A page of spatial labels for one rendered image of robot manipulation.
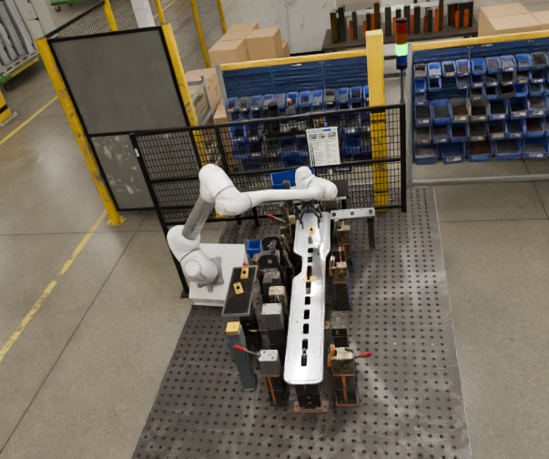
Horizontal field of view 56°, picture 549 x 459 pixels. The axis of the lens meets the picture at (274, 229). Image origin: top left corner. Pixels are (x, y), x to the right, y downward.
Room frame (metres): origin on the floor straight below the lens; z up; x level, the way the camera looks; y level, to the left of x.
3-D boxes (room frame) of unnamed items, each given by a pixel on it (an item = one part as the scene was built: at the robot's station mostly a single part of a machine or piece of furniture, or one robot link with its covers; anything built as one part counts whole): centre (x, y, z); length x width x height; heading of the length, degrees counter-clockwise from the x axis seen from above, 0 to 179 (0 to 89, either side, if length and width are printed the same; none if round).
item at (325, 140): (3.18, -0.45, 1.30); 0.23 x 0.02 x 0.31; 78
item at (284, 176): (3.12, -0.20, 1.09); 0.30 x 0.17 x 0.13; 88
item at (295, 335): (2.19, -0.14, 1.00); 1.38 x 0.22 x 0.02; 168
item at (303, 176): (2.65, -0.24, 1.38); 0.13 x 0.11 x 0.16; 38
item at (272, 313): (1.92, 0.09, 0.90); 0.13 x 0.10 x 0.41; 78
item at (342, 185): (3.13, -0.13, 1.01); 0.90 x 0.22 x 0.03; 78
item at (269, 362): (1.67, 0.15, 0.88); 0.11 x 0.10 x 0.36; 78
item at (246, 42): (7.30, -0.18, 0.52); 1.20 x 0.80 x 1.05; 161
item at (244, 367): (1.80, 0.29, 0.92); 0.08 x 0.08 x 0.44; 78
